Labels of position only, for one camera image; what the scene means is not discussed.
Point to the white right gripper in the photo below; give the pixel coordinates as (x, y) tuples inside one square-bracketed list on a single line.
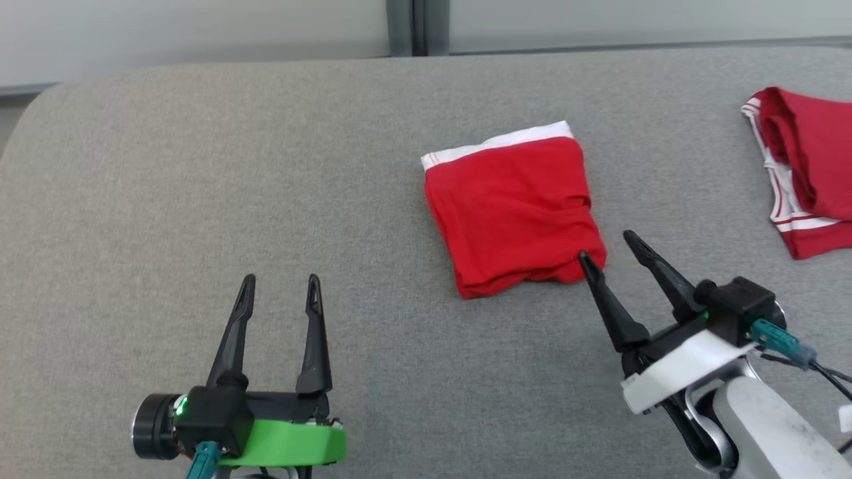
[(679, 366)]

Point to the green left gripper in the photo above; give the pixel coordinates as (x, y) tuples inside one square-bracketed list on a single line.
[(293, 442)]

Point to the red shorts with white trim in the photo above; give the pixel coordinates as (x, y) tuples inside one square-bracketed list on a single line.
[(512, 213)]

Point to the red basketball jersey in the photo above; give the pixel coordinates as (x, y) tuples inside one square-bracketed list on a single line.
[(815, 159)]

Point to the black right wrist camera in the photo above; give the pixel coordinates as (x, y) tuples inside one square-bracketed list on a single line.
[(739, 309)]

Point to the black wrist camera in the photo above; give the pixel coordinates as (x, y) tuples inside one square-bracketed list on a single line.
[(213, 419), (739, 309)]

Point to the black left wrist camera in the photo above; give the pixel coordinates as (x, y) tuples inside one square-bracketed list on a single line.
[(213, 419)]

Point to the grey double partition post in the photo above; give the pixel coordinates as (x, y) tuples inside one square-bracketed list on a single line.
[(416, 26)]

